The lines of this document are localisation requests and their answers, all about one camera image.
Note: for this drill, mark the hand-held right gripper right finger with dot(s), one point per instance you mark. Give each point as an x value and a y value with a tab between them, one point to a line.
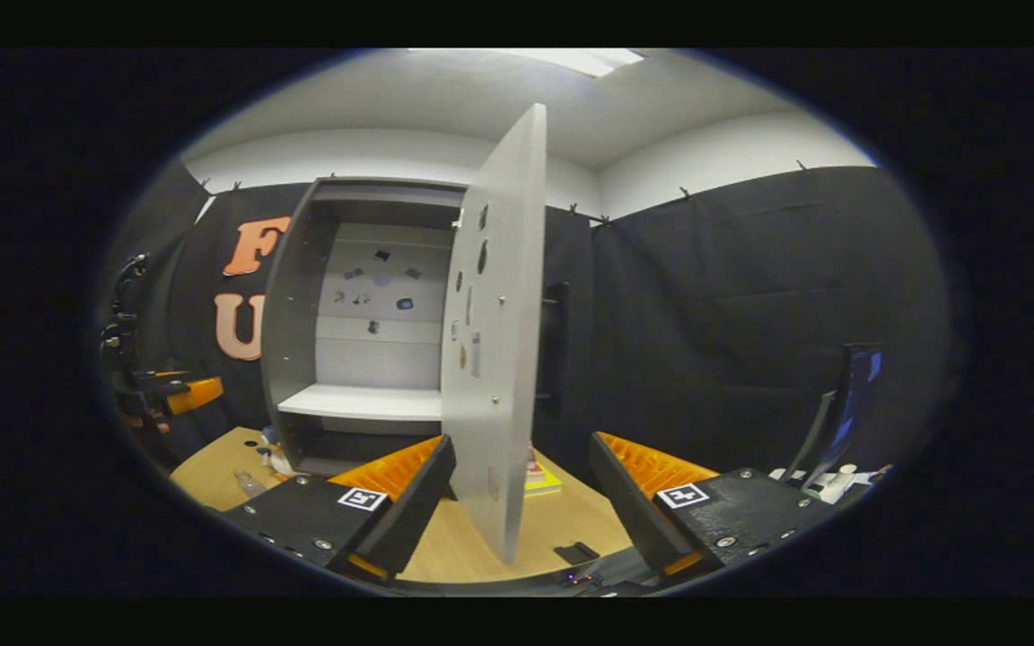
629	511

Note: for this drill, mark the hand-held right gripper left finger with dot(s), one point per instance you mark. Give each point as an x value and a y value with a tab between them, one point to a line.
409	520

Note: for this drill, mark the dark grey cabinet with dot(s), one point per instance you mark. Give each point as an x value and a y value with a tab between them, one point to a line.
288	314

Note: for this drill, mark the black backdrop cloth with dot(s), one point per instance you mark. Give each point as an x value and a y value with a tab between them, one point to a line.
705	314

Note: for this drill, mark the blue penguin plush toy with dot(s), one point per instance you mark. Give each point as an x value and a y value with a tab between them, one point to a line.
279	459

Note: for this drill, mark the white device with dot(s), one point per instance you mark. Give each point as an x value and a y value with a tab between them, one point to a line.
831	484

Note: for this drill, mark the white cabinet shelf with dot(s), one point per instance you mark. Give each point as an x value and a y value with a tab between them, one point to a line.
364	402

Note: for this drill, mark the stack of books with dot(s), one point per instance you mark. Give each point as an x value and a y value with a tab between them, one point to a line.
542	483

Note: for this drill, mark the dark monitor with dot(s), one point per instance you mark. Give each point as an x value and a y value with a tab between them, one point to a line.
854	395

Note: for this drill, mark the small black object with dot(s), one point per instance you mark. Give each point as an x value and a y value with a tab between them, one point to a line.
575	553

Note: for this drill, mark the ceiling light panel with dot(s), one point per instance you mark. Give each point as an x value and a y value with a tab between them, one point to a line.
580	59

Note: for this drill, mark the light grey cabinet door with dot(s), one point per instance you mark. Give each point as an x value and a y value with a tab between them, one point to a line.
499	359

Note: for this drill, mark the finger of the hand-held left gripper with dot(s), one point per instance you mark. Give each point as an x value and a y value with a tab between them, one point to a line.
198	395
171	373

